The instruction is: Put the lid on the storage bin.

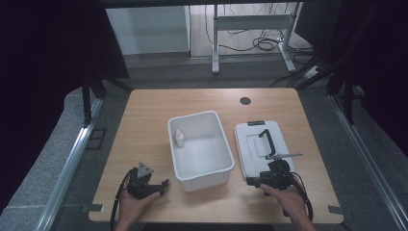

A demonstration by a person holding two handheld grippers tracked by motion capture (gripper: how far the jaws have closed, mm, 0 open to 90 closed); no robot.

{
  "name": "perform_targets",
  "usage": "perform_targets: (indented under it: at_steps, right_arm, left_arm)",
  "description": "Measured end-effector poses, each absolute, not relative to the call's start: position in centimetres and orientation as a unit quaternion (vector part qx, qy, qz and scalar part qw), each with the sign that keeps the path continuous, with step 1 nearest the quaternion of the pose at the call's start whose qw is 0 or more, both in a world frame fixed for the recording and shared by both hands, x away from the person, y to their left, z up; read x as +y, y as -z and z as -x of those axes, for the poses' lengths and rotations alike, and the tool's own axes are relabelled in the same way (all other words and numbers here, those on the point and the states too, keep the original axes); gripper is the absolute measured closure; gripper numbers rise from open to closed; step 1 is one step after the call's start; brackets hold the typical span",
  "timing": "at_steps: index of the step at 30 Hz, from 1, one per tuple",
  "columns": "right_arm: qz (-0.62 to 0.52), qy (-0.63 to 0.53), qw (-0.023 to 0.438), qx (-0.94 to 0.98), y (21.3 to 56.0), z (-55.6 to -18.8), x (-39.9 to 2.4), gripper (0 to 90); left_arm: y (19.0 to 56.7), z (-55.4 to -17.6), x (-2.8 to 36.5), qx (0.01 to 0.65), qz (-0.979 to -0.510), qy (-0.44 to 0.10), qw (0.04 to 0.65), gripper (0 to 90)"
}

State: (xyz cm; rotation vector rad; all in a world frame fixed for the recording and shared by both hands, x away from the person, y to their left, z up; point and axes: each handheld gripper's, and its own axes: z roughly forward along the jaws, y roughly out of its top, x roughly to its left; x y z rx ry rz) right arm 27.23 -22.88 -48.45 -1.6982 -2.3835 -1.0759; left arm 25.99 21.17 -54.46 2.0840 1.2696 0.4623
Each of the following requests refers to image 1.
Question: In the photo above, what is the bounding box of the white cabinet panel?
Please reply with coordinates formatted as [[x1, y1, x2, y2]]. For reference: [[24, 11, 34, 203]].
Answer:
[[105, 5, 191, 56]]

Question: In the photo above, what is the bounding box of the small white bottle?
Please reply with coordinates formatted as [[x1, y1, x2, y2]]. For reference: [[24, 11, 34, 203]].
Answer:
[[174, 129, 186, 148]]

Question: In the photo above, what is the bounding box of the person's left hand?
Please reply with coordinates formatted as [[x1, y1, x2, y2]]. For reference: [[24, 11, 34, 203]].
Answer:
[[116, 191, 162, 230]]

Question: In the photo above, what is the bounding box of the black tripod stand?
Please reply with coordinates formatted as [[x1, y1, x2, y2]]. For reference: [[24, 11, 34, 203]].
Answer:
[[293, 6, 367, 127], [80, 74, 133, 127]]

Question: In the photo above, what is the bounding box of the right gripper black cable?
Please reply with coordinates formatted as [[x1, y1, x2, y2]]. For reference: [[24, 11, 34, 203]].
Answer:
[[288, 171, 315, 223]]

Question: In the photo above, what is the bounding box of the white bin lid black handle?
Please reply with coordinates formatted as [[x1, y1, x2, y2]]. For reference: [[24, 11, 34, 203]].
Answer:
[[233, 119, 296, 180]]

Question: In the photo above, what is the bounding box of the dark curtain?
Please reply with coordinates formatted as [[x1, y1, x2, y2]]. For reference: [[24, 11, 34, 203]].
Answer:
[[0, 0, 131, 210], [333, 0, 408, 159]]

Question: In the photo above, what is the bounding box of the aluminium floor rail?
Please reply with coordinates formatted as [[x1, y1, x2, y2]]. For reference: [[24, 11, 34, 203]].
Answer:
[[33, 97, 106, 231], [328, 93, 408, 223]]

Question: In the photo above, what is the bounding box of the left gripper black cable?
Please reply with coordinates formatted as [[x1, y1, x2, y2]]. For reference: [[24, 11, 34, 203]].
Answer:
[[109, 167, 135, 231]]

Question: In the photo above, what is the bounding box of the white power strip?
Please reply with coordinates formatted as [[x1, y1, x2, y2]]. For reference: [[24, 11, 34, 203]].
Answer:
[[302, 64, 323, 81]]

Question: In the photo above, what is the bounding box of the white metal desk frame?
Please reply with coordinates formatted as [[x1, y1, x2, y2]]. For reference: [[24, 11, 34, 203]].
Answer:
[[211, 2, 304, 76]]

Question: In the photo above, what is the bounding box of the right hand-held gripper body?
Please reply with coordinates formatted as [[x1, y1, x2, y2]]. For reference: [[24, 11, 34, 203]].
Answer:
[[258, 152, 304, 191]]

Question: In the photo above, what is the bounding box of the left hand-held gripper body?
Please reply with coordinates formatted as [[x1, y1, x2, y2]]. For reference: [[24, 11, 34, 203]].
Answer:
[[126, 162, 162, 200]]

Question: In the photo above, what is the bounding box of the tangle of black floor cables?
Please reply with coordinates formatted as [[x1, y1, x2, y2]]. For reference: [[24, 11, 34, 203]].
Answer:
[[203, 3, 316, 65]]

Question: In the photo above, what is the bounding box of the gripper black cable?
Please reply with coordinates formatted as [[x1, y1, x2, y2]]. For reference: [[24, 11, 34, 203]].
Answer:
[[288, 171, 315, 223], [109, 167, 135, 231]]

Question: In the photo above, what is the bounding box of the black floor cable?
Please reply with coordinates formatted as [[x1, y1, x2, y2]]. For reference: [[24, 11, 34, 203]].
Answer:
[[268, 70, 310, 89]]

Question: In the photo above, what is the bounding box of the person's right hand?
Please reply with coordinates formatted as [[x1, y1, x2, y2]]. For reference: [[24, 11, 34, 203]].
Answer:
[[259, 183, 310, 226]]

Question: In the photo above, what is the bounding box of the white plastic storage bin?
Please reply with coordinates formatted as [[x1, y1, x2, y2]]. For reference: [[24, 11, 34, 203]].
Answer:
[[166, 110, 236, 193]]

